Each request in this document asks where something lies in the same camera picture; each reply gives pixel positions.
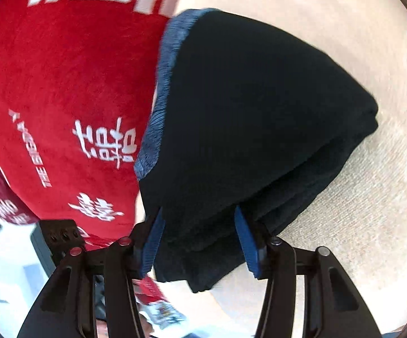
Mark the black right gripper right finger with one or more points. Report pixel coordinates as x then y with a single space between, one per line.
333 306

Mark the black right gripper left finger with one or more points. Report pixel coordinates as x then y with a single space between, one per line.
66 306

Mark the dark navy pants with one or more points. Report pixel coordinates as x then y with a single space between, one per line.
246 116

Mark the red blanket with white characters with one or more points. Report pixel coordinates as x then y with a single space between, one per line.
77 79

